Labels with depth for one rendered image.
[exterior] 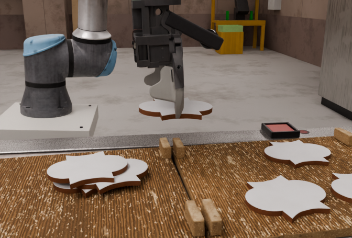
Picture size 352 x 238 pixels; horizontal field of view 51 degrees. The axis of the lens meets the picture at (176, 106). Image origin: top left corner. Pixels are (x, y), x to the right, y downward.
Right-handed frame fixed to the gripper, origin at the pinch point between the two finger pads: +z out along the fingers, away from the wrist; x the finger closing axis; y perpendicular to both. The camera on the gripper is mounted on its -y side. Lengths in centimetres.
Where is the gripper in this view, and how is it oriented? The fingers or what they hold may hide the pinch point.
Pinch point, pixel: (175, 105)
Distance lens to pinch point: 70.6
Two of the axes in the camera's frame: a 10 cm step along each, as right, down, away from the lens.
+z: 0.3, 9.6, 2.8
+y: -9.8, 0.8, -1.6
